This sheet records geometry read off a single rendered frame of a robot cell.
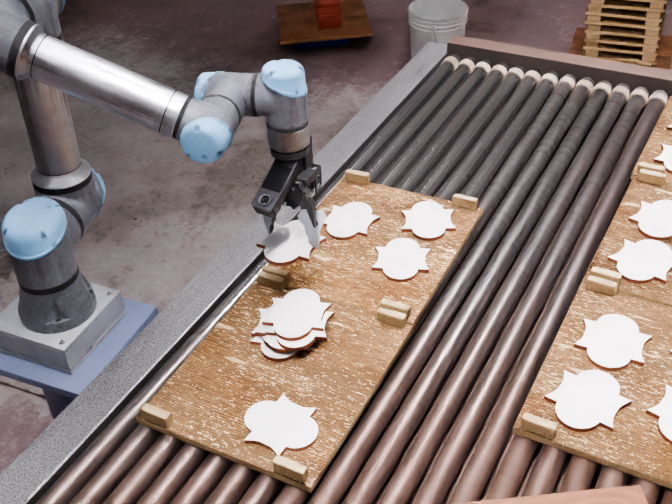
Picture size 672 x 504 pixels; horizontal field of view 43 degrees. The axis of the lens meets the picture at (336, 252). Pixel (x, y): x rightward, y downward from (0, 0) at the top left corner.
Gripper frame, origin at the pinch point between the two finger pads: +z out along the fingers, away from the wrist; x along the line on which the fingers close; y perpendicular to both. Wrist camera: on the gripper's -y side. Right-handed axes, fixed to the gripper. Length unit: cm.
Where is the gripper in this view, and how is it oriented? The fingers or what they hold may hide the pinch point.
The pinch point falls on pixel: (290, 240)
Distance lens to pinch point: 167.4
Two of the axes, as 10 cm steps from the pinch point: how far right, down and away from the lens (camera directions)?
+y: 4.7, -5.4, 7.0
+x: -8.8, -2.5, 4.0
